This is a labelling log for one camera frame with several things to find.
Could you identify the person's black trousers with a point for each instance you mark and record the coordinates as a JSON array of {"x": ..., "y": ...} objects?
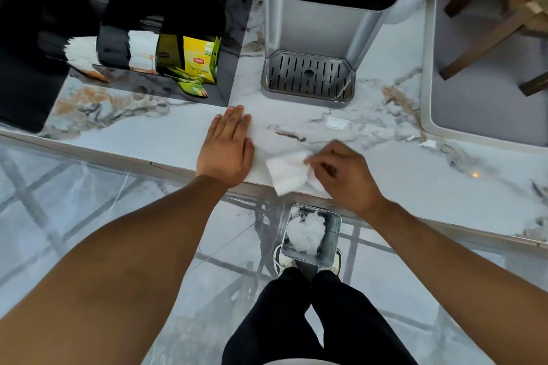
[{"x": 317, "y": 322}]

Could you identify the square metal waste bin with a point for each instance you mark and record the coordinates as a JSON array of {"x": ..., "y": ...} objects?
[{"x": 332, "y": 232}]

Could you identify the person's left shoe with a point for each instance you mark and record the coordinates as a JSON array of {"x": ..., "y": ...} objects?
[{"x": 283, "y": 264}]

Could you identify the person's right hand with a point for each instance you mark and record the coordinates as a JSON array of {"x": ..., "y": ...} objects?
[{"x": 349, "y": 178}]

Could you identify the crumpled white tissue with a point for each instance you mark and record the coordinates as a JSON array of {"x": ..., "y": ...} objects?
[{"x": 306, "y": 233}]

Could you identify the small white paper scrap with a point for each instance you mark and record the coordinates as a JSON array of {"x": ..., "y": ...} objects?
[{"x": 337, "y": 123}]

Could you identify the grey slotted drip tray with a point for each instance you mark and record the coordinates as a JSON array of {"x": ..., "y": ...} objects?
[{"x": 307, "y": 78}]

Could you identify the silver water dispenser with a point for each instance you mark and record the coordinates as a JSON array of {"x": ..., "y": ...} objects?
[{"x": 317, "y": 31}]

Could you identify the person's right fingers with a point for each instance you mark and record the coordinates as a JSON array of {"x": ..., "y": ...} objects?
[{"x": 322, "y": 160}]

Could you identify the person's left thumb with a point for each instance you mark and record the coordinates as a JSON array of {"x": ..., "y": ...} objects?
[{"x": 251, "y": 154}]

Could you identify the black glossy organizer stand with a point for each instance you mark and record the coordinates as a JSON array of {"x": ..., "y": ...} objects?
[{"x": 38, "y": 35}]

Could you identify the brown wooden chair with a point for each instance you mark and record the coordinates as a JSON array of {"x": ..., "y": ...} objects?
[{"x": 505, "y": 22}]

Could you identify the person's left little finger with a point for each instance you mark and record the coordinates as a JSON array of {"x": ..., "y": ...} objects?
[{"x": 212, "y": 128}]

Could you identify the white paper napkin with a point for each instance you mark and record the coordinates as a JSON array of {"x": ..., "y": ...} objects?
[{"x": 287, "y": 172}]

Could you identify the person's shoe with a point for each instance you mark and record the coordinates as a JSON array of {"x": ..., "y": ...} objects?
[
  {"x": 283, "y": 264},
  {"x": 332, "y": 267}
]

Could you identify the person's left middle finger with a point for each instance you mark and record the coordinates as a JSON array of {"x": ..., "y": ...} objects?
[{"x": 234, "y": 121}]

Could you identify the pale orange tea box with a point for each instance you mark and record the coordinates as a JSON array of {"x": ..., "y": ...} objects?
[{"x": 143, "y": 56}]

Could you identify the yellow tea box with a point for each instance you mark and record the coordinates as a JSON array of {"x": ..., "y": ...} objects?
[{"x": 195, "y": 56}]

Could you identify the green tea sachet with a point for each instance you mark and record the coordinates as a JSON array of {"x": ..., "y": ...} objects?
[
  {"x": 186, "y": 75},
  {"x": 195, "y": 90}
]

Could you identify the person's right forearm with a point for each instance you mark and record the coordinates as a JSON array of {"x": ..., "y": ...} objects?
[{"x": 454, "y": 279}]

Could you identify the person's right shoe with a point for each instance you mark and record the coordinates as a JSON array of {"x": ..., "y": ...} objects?
[{"x": 332, "y": 267}]

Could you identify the person's left hand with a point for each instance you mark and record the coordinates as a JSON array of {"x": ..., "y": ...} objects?
[{"x": 224, "y": 151}]

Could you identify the person's left forearm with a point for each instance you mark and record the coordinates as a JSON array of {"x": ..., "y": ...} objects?
[{"x": 124, "y": 266}]

